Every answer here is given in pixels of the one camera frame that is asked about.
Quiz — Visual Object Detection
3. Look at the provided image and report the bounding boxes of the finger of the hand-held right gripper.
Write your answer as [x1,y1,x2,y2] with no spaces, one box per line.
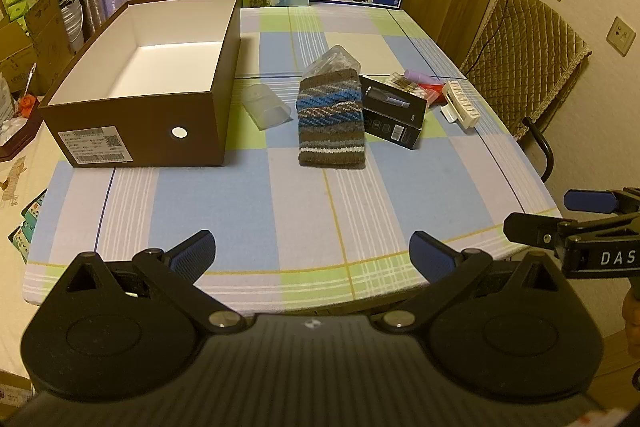
[563,187,640,216]
[503,212,581,258]

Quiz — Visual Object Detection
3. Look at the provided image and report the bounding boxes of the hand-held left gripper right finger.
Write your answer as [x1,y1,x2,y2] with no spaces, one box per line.
[409,231,568,334]

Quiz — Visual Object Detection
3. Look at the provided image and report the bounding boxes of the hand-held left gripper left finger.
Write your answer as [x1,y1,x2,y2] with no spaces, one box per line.
[62,229,247,334]

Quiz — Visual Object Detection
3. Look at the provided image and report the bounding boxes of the brown shoe box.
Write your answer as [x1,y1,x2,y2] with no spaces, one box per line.
[37,0,242,168]

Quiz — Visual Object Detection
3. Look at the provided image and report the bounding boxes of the black product box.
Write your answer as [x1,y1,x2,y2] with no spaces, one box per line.
[358,75,428,150]

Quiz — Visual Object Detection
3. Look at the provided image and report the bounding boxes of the purple tube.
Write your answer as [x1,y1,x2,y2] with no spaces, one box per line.
[404,68,435,86]

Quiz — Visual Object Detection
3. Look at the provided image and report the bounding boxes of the clear floss pick box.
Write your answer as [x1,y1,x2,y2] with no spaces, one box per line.
[301,45,362,82]

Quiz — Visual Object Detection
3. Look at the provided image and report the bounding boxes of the person's right hand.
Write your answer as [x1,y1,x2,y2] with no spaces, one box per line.
[621,299,640,363]

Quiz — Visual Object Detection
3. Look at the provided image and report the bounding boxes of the plaid tablecloth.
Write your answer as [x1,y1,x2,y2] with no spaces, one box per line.
[22,4,563,315]

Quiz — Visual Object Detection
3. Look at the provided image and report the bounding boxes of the white comb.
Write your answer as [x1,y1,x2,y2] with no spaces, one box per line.
[440,80,481,135]

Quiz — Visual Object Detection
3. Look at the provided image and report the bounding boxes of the quilted chair cover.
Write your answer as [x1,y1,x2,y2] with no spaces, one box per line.
[459,0,593,142]

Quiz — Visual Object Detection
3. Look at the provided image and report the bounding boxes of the clear plastic cup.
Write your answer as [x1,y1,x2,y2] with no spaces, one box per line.
[242,83,292,131]

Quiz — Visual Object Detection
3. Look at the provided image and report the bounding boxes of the pile of printed packets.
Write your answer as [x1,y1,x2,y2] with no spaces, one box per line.
[7,188,48,264]

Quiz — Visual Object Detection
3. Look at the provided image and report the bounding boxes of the striped knitted sock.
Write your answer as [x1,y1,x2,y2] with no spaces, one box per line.
[297,69,368,168]

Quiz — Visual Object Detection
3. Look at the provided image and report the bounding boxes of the cotton swab bag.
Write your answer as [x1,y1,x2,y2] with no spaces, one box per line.
[387,72,441,100]

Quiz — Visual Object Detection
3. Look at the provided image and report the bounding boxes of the wooden tray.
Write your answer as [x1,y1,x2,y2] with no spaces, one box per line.
[0,104,43,162]

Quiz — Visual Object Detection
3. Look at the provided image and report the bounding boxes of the orange toy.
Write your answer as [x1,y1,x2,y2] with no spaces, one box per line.
[17,94,41,118]

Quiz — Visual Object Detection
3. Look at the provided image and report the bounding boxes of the cardboard boxes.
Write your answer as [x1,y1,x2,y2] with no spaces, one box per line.
[0,0,76,92]

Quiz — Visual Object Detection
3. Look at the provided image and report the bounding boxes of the white plastic bag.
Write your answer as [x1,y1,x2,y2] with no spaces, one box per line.
[59,0,86,52]

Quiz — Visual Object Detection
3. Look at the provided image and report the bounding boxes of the black chair frame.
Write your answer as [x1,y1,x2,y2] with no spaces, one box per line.
[520,117,555,182]

